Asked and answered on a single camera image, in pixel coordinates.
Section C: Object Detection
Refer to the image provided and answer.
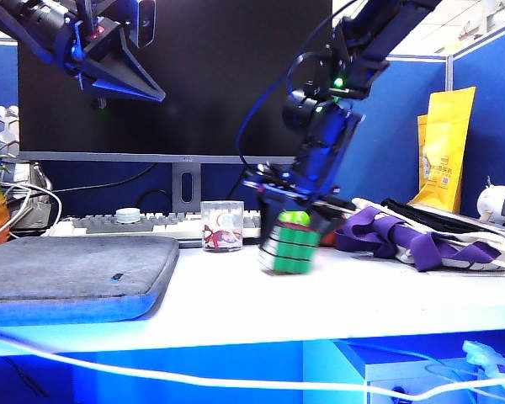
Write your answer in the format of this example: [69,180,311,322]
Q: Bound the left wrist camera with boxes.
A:
[128,0,157,50]

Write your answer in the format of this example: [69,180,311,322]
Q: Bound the white and grey device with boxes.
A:
[476,176,505,226]

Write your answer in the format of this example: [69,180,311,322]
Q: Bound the grey laptop sleeve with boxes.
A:
[0,235,180,323]

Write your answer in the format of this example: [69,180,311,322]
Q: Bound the large yellow pouch bag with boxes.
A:
[407,86,477,215]

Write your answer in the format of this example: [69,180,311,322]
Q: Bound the white arched cable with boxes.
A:
[0,180,63,231]

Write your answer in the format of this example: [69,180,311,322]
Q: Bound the looped black cable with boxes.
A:
[137,189,173,210]

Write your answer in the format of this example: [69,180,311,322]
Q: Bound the canvas tote bag purple straps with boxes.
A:
[334,197,505,273]

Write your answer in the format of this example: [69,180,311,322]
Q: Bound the white drawer cabinet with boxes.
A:
[334,338,505,404]

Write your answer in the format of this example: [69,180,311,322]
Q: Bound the blue robot arm cable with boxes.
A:
[235,0,359,166]

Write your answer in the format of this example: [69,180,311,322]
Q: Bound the multicoloured Rubik's cube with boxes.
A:
[257,222,322,277]

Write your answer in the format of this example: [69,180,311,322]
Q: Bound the grey monitor stand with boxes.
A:
[171,162,202,214]

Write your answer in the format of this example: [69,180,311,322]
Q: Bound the small yellow pouch bag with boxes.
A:
[417,113,428,193]

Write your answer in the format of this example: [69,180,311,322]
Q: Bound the grey and white keyboard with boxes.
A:
[44,209,273,243]

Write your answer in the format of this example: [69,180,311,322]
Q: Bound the black folded cloth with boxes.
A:
[380,197,505,245]

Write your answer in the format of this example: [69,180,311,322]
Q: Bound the green apple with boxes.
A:
[277,210,311,228]

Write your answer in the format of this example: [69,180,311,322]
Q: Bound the silver robot figure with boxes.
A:
[0,104,54,231]

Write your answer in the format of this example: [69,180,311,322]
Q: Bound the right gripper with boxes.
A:
[242,166,359,245]

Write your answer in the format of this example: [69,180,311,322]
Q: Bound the clear plastic bag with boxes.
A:
[461,339,505,382]

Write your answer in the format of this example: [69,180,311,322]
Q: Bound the long black monitor cable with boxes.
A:
[48,163,158,194]

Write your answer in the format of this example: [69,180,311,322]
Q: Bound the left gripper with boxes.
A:
[54,0,166,104]

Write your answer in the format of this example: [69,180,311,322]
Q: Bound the thick white cable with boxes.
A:
[0,328,505,401]

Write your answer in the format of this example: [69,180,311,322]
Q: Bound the clear plastic jar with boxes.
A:
[199,199,245,253]

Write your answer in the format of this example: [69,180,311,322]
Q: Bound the thin white cable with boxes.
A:
[0,191,32,247]

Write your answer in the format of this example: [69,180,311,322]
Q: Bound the orange round fruit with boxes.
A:
[319,226,340,247]

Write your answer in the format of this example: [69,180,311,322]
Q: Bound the short black monitor cable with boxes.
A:
[226,167,247,199]

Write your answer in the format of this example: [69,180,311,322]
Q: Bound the black computer monitor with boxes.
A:
[19,0,333,164]

